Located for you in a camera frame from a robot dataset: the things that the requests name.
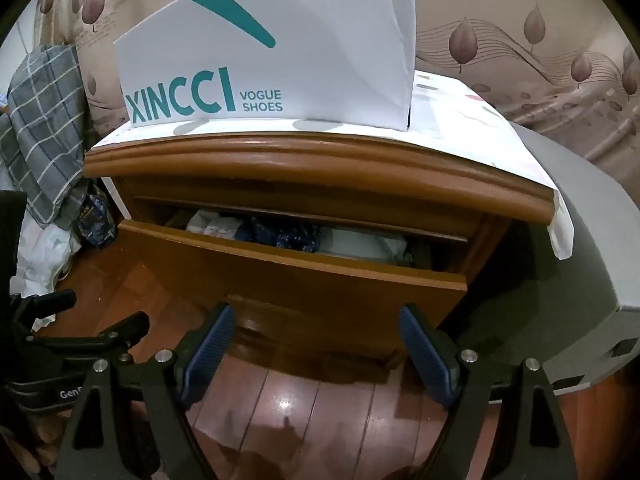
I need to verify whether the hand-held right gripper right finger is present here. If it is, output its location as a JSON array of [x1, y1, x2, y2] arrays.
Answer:
[[398, 303, 581, 480]]

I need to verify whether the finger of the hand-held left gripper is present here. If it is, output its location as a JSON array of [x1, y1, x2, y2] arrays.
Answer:
[[27, 311, 151, 361], [11, 290, 78, 328]]

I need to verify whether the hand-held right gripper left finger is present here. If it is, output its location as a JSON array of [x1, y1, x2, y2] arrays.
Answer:
[[54, 303, 237, 480]]

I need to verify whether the light blue underwear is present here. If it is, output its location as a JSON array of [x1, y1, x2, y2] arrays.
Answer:
[[320, 227, 411, 261]]

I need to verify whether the dark blue patterned underwear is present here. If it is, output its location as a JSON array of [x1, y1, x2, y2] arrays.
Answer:
[[239, 217, 321, 253]]

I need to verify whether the white shoe box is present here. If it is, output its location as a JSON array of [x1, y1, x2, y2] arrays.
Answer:
[[113, 0, 417, 131]]

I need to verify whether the blue printed bag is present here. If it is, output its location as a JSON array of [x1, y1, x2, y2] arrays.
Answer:
[[76, 185, 117, 248]]

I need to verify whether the white garment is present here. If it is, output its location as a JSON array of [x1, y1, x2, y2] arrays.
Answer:
[[186, 210, 251, 238]]

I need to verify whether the grey plaid blanket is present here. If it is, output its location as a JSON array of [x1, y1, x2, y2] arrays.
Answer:
[[0, 44, 96, 226]]

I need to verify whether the wooden nightstand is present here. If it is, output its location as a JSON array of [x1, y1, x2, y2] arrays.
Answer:
[[84, 130, 558, 376]]

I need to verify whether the white dotted cloth cover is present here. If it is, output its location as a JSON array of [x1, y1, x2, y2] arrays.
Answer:
[[87, 71, 576, 261]]

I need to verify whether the beige leaf pattern curtain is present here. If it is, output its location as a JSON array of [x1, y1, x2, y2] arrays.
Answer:
[[30, 0, 640, 196]]

